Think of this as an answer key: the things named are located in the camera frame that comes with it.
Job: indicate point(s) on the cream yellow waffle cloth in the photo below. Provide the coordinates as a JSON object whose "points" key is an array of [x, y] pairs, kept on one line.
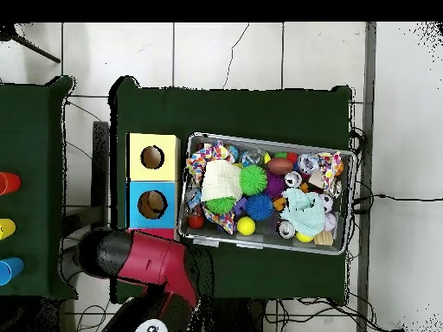
{"points": [[221, 180]]}

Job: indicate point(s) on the mint green waffle cloth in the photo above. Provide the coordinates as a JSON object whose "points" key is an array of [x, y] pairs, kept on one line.
{"points": [[303, 211]]}

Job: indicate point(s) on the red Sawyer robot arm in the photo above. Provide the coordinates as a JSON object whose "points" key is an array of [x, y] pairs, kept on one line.
{"points": [[156, 259]]}

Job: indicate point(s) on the clear mesh bin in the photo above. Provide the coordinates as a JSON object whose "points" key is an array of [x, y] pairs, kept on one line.
{"points": [[181, 207]]}

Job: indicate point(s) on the wooden box with three holes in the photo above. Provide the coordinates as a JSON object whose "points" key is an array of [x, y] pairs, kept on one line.
{"points": [[169, 200]]}

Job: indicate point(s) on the green spiky ball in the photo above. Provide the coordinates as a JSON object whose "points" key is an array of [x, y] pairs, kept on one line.
{"points": [[220, 205]]}

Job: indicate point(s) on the colourful patchwork fabric toy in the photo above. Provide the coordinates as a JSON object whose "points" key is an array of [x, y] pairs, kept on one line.
{"points": [[208, 155]]}

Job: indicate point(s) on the large green fuzzy ball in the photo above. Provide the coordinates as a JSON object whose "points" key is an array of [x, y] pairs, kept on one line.
{"points": [[253, 180]]}

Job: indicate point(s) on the blue fuzzy ball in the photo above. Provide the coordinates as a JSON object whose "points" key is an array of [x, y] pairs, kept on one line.
{"points": [[260, 207]]}

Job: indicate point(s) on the red ball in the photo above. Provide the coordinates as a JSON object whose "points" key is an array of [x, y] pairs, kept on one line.
{"points": [[196, 221]]}

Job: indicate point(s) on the purple spiky ball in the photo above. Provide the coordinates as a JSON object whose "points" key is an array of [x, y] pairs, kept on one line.
{"points": [[275, 185]]}

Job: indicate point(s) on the brown football toy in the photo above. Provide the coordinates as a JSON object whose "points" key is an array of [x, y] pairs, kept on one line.
{"points": [[280, 166]]}

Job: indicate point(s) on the silver drink can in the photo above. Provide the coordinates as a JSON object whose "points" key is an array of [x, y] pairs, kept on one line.
{"points": [[293, 179]]}

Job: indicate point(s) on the dark green table cloth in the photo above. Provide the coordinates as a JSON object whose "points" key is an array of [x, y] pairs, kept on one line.
{"points": [[31, 152], [242, 111]]}

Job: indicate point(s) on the black red drink can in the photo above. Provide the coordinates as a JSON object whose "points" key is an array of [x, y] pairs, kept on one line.
{"points": [[286, 229]]}

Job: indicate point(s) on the clear plastic ball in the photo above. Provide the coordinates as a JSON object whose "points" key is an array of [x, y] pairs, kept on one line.
{"points": [[309, 163]]}

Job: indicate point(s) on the smooth yellow ball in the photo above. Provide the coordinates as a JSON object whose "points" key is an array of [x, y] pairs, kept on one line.
{"points": [[304, 237]]}

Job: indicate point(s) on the colourful polka dot fabric toy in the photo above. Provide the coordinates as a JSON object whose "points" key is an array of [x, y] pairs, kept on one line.
{"points": [[332, 166]]}

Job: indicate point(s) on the pale wooden cube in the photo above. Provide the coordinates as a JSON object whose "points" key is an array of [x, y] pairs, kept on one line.
{"points": [[323, 238]]}

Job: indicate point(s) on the white baseball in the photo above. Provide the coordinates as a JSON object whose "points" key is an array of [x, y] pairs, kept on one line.
{"points": [[331, 221]]}

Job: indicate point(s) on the black equipment stand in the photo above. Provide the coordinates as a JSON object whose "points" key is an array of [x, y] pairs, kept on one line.
{"points": [[101, 173]]}

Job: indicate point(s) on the red plastic cup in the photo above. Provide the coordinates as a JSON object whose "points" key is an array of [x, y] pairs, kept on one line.
{"points": [[8, 183]]}

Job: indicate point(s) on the yellow plastic cup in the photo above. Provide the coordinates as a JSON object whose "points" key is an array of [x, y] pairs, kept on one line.
{"points": [[6, 229]]}

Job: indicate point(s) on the blue plastic cup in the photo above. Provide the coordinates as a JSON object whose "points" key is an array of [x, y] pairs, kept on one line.
{"points": [[10, 270]]}

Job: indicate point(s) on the black tripod leg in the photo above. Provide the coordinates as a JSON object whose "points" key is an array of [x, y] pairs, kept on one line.
{"points": [[34, 48]]}

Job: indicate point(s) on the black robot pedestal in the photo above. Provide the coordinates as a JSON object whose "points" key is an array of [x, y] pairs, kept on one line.
{"points": [[235, 318]]}

